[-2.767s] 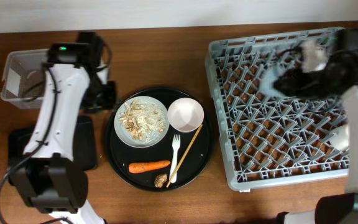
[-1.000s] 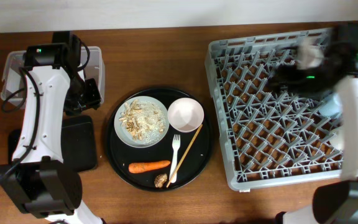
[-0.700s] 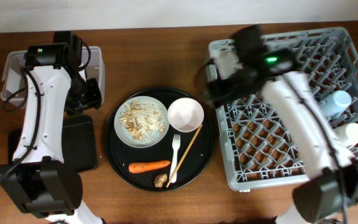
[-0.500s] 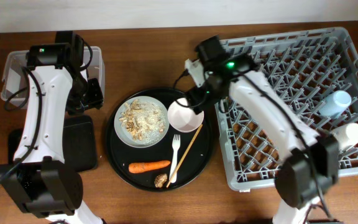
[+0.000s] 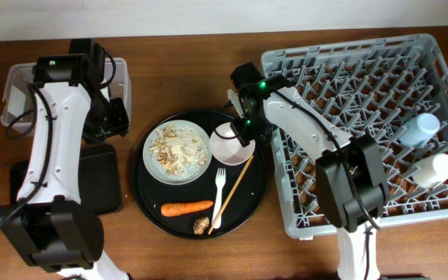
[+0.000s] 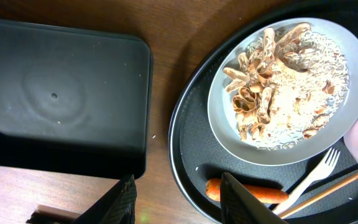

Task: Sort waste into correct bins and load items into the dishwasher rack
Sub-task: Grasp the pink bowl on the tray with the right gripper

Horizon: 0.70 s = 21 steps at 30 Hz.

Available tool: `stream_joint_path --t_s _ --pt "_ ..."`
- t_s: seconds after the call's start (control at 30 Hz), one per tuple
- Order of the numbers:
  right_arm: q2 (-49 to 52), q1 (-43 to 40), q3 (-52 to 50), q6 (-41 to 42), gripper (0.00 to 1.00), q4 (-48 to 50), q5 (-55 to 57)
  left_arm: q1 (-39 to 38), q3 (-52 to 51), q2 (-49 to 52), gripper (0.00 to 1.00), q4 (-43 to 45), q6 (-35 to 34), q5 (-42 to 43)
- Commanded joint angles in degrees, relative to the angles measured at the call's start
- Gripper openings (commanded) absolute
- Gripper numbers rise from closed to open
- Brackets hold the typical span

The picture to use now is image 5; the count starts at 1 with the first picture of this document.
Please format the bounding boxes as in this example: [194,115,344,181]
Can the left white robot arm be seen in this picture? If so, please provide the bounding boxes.
[0,52,131,279]

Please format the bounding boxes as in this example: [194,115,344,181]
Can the blue plastic cup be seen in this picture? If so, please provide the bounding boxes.
[398,113,440,147]

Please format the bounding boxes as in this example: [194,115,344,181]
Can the round black serving tray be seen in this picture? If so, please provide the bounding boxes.
[131,124,268,240]

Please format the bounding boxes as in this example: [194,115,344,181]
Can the orange carrot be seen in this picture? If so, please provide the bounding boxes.
[160,200,214,217]

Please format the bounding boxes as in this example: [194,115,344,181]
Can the black rectangular tray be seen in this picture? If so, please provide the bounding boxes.
[23,144,121,215]

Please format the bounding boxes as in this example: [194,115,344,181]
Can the white plastic fork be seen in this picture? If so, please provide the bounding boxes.
[212,168,226,229]

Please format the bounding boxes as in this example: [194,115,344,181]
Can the clear plastic waste bin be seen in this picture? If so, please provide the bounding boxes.
[1,58,131,127]

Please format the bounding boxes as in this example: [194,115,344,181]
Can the brown walnut shell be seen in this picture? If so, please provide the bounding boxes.
[193,217,210,235]

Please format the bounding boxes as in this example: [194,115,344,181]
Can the grey plate with food scraps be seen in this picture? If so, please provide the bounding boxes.
[142,120,212,185]

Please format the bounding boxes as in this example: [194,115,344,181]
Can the grey dishwasher rack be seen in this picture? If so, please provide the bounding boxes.
[261,34,448,227]

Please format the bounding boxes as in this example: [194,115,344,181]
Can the cream paper cup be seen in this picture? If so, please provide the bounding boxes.
[412,153,448,188]

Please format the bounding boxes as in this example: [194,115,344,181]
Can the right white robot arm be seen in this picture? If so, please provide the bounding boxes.
[230,72,390,279]

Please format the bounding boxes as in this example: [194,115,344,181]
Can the wooden chopstick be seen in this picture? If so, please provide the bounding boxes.
[208,155,254,235]

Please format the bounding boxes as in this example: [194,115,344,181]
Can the pink saucer bowl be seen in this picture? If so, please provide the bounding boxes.
[209,132,256,166]

